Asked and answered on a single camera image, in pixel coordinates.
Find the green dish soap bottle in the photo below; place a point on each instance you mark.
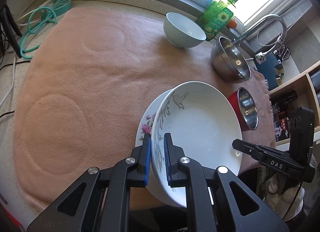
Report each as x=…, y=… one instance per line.
x=215, y=17

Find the white floral rimmed plate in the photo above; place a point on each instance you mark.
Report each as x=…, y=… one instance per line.
x=145, y=126

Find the stainless steel bowl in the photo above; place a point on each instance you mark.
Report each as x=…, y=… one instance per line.
x=228, y=62

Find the round teal power strip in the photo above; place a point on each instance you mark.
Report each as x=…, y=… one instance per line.
x=59, y=7

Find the chrome kitchen faucet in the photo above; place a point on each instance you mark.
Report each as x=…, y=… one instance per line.
x=270, y=33

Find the pink towel mat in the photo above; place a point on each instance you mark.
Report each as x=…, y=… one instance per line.
x=85, y=92

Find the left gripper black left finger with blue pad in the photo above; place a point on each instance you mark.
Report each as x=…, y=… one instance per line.
x=98, y=200

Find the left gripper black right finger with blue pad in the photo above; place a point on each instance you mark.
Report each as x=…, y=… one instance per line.
x=216, y=199

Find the white grey-leaf pattern plate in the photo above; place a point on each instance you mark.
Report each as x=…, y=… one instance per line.
x=203, y=123

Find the pale green ceramic bowl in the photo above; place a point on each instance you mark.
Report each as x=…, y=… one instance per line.
x=182, y=32

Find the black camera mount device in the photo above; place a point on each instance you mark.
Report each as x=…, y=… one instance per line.
x=294, y=163

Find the red steel-lined bowl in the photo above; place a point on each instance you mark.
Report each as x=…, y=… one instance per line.
x=245, y=109

